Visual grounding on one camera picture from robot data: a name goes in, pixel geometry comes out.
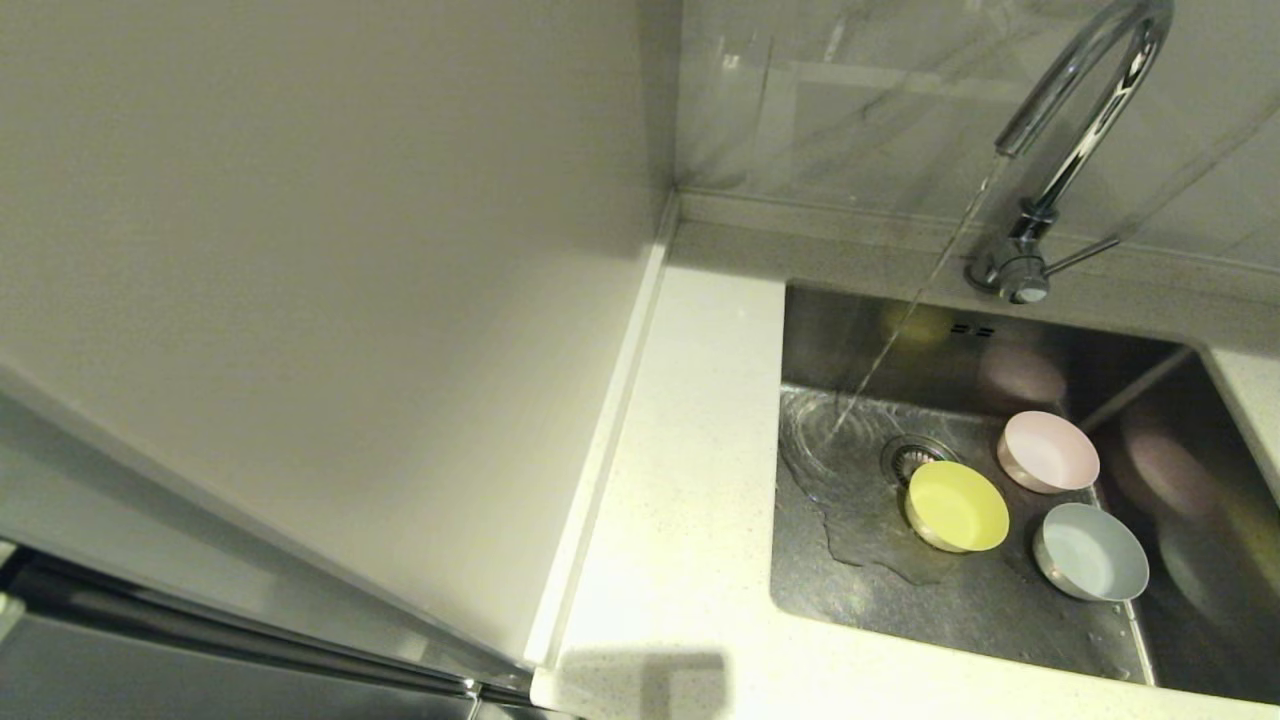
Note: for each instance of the yellow round bowl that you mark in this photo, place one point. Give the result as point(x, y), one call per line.
point(957, 508)

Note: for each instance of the chrome gooseneck faucet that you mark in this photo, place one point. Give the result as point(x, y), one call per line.
point(1015, 268)

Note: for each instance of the pink round bowl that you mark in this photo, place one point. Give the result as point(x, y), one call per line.
point(1048, 452)

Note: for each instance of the grey round bowl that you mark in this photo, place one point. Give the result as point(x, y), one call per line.
point(1092, 555)

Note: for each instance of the stainless steel sink basin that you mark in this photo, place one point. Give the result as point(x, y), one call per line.
point(860, 600)

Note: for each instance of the white countertop edge strip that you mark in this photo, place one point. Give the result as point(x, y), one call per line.
point(600, 450)

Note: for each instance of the round metal drain strainer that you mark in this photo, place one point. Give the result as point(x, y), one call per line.
point(902, 458)

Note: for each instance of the white tall side panel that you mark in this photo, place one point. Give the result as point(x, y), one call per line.
point(300, 250)

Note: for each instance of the steel refrigerator door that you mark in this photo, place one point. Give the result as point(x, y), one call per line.
point(100, 490)

